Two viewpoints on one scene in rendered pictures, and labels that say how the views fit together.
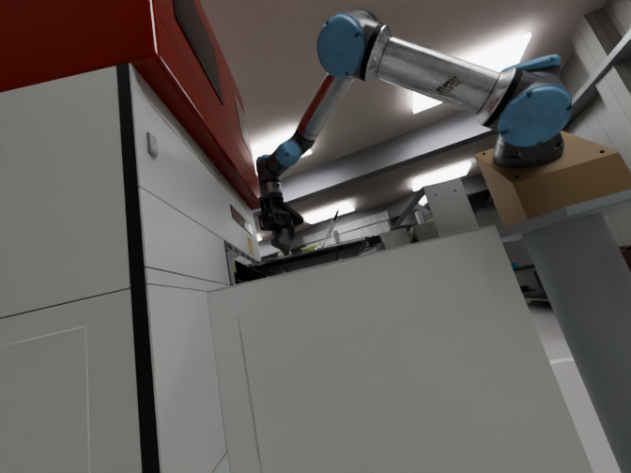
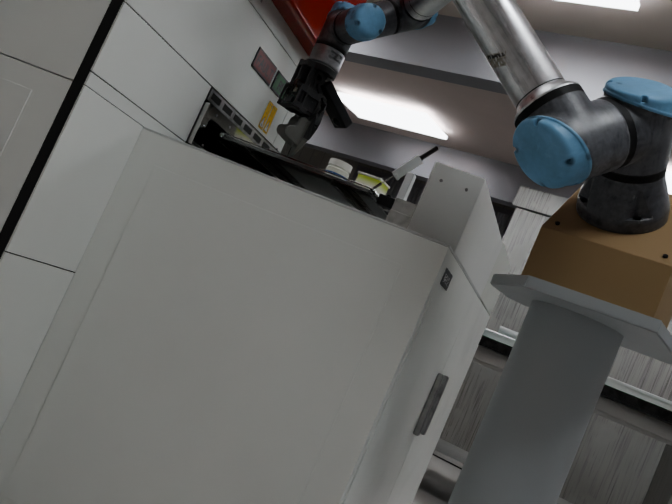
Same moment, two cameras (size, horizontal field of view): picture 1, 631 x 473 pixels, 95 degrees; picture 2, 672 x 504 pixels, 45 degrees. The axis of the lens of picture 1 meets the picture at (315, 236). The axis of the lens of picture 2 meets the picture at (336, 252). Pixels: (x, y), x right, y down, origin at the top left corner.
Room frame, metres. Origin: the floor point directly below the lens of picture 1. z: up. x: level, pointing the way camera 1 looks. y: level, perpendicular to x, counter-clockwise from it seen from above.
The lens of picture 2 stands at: (-0.69, -0.62, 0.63)
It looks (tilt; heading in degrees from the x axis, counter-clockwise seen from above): 5 degrees up; 18
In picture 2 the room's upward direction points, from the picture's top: 24 degrees clockwise
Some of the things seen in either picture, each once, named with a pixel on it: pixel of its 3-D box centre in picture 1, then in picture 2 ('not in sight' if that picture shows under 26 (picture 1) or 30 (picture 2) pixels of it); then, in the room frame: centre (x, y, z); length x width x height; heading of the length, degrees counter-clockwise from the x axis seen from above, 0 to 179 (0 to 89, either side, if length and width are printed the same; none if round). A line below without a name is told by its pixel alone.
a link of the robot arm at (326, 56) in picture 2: (271, 191); (326, 60); (0.94, 0.11, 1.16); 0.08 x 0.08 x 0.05
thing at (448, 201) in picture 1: (417, 236); (461, 239); (0.94, -0.33, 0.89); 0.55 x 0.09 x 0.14; 0
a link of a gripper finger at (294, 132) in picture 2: (284, 241); (294, 135); (0.93, 0.10, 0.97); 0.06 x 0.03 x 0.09; 145
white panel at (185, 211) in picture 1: (223, 229); (225, 74); (0.81, 0.26, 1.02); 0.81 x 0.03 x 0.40; 0
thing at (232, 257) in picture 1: (252, 275); (237, 154); (0.99, 0.25, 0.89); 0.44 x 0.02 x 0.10; 0
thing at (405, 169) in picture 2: (332, 236); (403, 178); (1.25, -0.07, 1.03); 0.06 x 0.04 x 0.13; 90
